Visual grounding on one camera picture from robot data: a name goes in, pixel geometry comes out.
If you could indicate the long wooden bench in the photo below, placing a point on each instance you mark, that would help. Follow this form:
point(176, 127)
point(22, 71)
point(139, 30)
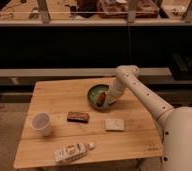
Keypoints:
point(31, 76)

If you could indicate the upper wooden shelf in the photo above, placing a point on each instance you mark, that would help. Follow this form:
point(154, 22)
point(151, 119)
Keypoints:
point(96, 12)

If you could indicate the brown chocolate bar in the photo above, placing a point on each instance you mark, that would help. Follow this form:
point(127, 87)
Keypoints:
point(78, 117)

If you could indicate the wooden folding table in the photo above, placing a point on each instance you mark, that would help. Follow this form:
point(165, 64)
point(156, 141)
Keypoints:
point(140, 139)

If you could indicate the green ceramic bowl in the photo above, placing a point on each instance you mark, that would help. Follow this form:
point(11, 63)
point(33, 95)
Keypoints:
point(94, 92)

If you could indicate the white drink carton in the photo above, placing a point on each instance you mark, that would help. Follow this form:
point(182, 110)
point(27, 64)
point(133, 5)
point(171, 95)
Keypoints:
point(72, 152)

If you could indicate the white plastic cup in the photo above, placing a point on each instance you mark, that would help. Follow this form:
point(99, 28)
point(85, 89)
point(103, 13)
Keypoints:
point(41, 123)

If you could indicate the pale sponge block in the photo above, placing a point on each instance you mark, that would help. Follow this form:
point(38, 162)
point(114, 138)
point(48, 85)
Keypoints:
point(114, 124)

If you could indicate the brown sausage food item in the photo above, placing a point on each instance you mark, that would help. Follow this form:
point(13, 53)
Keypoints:
point(101, 99)

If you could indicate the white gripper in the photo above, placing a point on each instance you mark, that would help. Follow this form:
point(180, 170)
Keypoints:
point(116, 90)

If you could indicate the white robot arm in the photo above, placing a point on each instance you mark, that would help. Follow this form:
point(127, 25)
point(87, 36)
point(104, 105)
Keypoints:
point(175, 122)

